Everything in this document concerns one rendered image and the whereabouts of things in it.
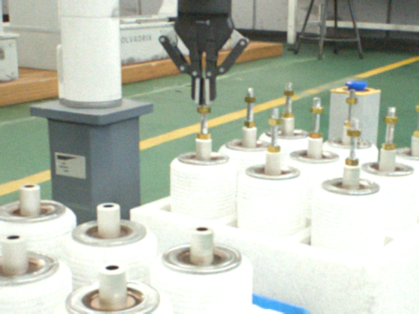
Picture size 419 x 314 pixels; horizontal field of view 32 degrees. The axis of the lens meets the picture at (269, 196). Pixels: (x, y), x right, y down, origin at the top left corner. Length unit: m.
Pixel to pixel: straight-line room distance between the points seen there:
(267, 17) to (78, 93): 5.37
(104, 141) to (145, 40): 2.75
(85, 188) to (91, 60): 0.20
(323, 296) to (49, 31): 2.75
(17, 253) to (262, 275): 0.39
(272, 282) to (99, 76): 0.45
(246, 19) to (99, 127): 5.47
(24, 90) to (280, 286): 2.31
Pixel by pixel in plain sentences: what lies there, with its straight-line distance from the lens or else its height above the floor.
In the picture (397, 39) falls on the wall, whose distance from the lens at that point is 6.12.
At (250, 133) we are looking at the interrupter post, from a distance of 1.15.
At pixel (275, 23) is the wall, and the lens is 6.50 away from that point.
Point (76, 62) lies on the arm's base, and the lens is 1.20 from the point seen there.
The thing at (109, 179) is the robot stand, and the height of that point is 0.19.
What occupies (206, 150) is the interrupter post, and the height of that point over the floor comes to 0.27.
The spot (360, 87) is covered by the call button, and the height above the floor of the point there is 0.32.
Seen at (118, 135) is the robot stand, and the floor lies 0.26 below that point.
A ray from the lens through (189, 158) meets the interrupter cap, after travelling 1.07.
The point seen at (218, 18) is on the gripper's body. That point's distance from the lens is 1.03.
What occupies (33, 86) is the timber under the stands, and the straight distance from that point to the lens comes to 3.18.
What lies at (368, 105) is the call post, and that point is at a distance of 1.36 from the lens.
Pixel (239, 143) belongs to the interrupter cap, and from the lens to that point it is 1.18.
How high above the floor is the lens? 0.50
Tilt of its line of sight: 16 degrees down
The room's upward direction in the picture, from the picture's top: 2 degrees clockwise
